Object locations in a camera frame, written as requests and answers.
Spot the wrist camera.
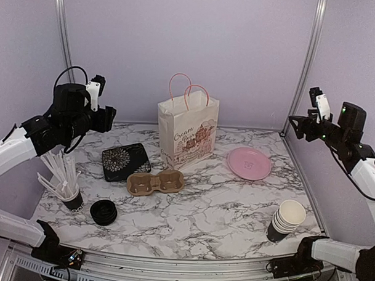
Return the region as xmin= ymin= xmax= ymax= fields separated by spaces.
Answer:
xmin=309 ymin=87 xmax=332 ymax=123
xmin=86 ymin=75 xmax=106 ymax=112

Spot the aluminium frame post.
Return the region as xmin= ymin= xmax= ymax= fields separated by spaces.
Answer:
xmin=281 ymin=0 xmax=328 ymax=137
xmin=55 ymin=0 xmax=72 ymax=68

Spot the stack of black lids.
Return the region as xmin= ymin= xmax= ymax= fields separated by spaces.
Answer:
xmin=89 ymin=199 xmax=117 ymax=226

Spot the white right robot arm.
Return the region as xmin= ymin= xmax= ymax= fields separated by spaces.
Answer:
xmin=289 ymin=102 xmax=375 ymax=281

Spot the front aluminium rail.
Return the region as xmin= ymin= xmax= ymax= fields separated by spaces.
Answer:
xmin=0 ymin=242 xmax=353 ymax=281

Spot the brown cardboard cup carrier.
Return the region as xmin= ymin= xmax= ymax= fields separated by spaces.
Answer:
xmin=127 ymin=169 xmax=185 ymax=197

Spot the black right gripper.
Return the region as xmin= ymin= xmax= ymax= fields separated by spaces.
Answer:
xmin=287 ymin=108 xmax=347 ymax=149

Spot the left aluminium frame post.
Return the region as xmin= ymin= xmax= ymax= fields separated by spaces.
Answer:
xmin=55 ymin=0 xmax=72 ymax=68

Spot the white printed paper bag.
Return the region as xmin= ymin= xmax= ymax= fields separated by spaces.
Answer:
xmin=158 ymin=73 xmax=220 ymax=171

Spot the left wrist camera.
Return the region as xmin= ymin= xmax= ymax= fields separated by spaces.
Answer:
xmin=86 ymin=75 xmax=106 ymax=112

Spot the stack of paper cups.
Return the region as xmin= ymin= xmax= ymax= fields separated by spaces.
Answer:
xmin=266 ymin=200 xmax=306 ymax=242

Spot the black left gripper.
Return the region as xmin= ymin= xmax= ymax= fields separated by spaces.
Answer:
xmin=65 ymin=104 xmax=116 ymax=143

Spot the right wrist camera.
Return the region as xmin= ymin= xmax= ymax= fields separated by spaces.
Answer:
xmin=309 ymin=87 xmax=332 ymax=123

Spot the black cup holding straws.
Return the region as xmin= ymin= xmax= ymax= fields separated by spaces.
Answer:
xmin=61 ymin=184 xmax=84 ymax=213

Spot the pink round plate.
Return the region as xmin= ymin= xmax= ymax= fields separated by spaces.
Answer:
xmin=227 ymin=147 xmax=272 ymax=181

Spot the right aluminium frame post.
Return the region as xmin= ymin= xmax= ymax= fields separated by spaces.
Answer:
xmin=281 ymin=0 xmax=328 ymax=137

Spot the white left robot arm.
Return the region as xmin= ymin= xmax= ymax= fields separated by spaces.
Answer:
xmin=0 ymin=75 xmax=116 ymax=263

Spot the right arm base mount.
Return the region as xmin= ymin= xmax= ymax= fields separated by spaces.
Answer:
xmin=265 ymin=235 xmax=327 ymax=279

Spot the black floral square plate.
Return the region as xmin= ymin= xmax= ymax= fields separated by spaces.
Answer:
xmin=102 ymin=143 xmax=151 ymax=182

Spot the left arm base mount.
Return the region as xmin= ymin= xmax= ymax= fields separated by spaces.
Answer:
xmin=31 ymin=220 xmax=83 ymax=270

